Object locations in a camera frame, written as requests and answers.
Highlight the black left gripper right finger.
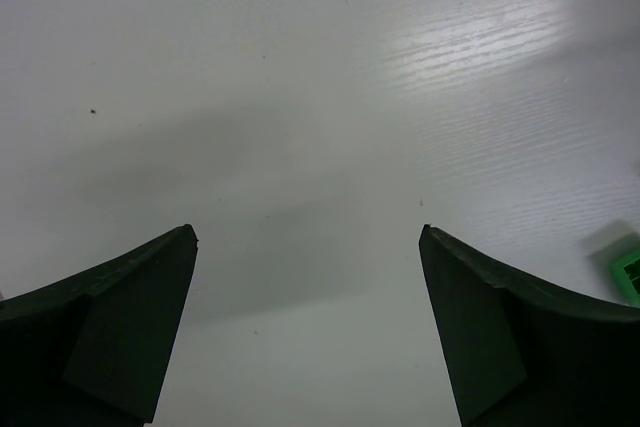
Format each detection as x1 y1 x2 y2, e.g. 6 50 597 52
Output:
419 225 639 426

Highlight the green two-by-two lego brick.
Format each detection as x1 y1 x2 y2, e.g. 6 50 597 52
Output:
609 250 640 307

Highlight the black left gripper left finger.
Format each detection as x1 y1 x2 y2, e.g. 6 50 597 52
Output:
1 224 198 426

